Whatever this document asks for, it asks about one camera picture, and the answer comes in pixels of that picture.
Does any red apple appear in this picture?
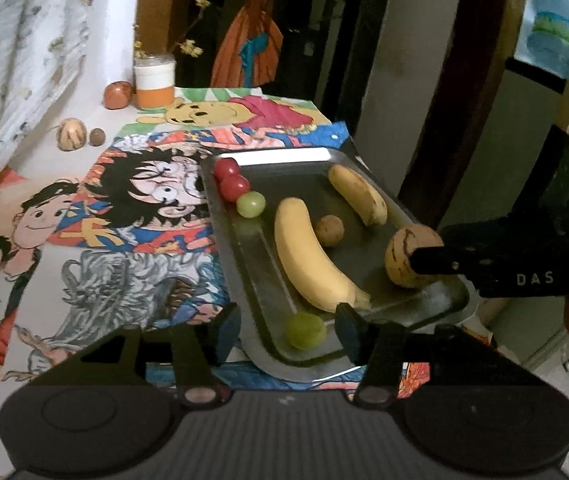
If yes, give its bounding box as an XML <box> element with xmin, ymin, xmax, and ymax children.
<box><xmin>103</xmin><ymin>80</ymin><xmax>134</xmax><ymax>110</ymax></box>

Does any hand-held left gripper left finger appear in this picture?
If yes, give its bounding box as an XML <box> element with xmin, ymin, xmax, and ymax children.
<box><xmin>28</xmin><ymin>302</ymin><xmax>243</xmax><ymax>407</ymax></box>

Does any cartoon printed tablecloth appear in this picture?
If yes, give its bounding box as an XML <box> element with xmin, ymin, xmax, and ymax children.
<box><xmin>0</xmin><ymin>85</ymin><xmax>495</xmax><ymax>463</ymax></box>

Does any dark chair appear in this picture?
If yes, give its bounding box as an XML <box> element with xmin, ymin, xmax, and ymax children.
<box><xmin>505</xmin><ymin>56</ymin><xmax>569</xmax><ymax>208</ymax></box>

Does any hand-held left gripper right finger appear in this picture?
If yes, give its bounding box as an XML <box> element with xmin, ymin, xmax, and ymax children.
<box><xmin>335</xmin><ymin>302</ymin><xmax>546</xmax><ymax>408</ymax></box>

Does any white and orange jar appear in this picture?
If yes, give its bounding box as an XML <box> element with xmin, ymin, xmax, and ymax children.
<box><xmin>133</xmin><ymin>53</ymin><xmax>176</xmax><ymax>110</ymax></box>

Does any small yellow banana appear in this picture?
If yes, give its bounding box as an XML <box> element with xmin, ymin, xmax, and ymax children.
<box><xmin>328</xmin><ymin>164</ymin><xmax>388</xmax><ymax>227</ymax></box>

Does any yellow dried flower branch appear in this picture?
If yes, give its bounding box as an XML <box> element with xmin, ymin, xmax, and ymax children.
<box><xmin>132</xmin><ymin>0</ymin><xmax>212</xmax><ymax>61</ymax></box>

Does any orange dress with blue bow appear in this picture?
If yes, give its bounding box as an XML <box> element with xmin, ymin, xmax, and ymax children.
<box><xmin>210</xmin><ymin>0</ymin><xmax>284</xmax><ymax>89</ymax></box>

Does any wooden door frame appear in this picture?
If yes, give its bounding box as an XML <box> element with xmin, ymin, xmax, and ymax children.
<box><xmin>399</xmin><ymin>0</ymin><xmax>531</xmax><ymax>226</ymax></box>

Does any metal tray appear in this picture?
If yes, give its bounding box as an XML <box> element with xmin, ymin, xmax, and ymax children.
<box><xmin>199</xmin><ymin>147</ymin><xmax>471</xmax><ymax>382</ymax></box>

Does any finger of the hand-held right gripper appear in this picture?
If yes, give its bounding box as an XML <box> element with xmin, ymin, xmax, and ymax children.
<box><xmin>437</xmin><ymin>220</ymin><xmax>503</xmax><ymax>247</ymax></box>
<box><xmin>411</xmin><ymin>242</ymin><xmax>483</xmax><ymax>277</ymax></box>

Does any red grape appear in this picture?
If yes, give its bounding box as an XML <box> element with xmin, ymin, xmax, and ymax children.
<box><xmin>220</xmin><ymin>175</ymin><xmax>249</xmax><ymax>201</ymax></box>
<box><xmin>213</xmin><ymin>157</ymin><xmax>240</xmax><ymax>182</ymax></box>

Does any large yellow banana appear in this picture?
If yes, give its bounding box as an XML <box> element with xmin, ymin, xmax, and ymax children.
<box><xmin>273</xmin><ymin>197</ymin><xmax>372</xmax><ymax>313</ymax></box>

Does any green grape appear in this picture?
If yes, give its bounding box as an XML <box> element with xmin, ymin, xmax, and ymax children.
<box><xmin>285</xmin><ymin>311</ymin><xmax>327</xmax><ymax>351</ymax></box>
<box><xmin>236</xmin><ymin>191</ymin><xmax>266</xmax><ymax>219</ymax></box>

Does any tan striped round fruit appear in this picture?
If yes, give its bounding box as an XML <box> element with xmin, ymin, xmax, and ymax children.
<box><xmin>56</xmin><ymin>118</ymin><xmax>88</xmax><ymax>151</ymax></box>
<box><xmin>385</xmin><ymin>225</ymin><xmax>445</xmax><ymax>289</ymax></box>

